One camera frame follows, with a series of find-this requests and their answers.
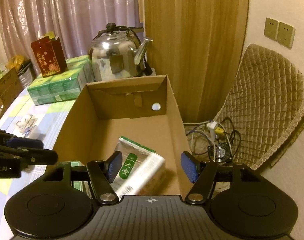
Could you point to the small metal fan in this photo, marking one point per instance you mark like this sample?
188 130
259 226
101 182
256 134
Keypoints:
222 153

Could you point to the red gift bag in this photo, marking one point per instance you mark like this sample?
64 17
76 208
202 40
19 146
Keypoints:
48 57

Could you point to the yellow plastic bag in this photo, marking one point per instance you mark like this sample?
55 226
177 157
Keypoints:
15 61

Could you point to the wooden stick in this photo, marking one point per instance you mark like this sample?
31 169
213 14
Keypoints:
141 5

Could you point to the steel kettle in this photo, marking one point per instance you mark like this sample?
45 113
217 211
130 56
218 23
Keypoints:
109 55

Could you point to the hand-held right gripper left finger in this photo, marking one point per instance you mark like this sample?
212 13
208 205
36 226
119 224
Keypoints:
115 165

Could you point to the cardboard carton with flaps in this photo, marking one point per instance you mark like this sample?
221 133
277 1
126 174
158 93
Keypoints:
8 85

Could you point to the yellow curtain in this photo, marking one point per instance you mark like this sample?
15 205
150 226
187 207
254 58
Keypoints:
197 42

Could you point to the pink shiny curtain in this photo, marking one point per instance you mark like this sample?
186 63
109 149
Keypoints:
66 12

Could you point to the clear plastic wrapper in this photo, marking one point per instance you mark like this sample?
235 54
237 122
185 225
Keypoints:
26 125

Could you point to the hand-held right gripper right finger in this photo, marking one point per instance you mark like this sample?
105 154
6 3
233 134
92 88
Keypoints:
189 167

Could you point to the white power strip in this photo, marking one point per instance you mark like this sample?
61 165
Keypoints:
213 128

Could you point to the beige wall socket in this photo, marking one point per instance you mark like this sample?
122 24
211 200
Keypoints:
271 28
285 35

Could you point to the brown cardboard box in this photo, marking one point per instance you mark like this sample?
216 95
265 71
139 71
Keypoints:
104 135

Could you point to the green tissue pack bundle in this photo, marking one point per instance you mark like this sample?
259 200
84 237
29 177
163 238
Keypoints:
59 87

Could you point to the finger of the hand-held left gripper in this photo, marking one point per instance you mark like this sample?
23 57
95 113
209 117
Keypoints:
26 143
39 157

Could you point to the quilted chair cover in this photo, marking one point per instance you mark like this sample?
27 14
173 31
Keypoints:
267 100

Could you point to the silver green foil bag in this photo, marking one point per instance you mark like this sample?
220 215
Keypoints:
142 165

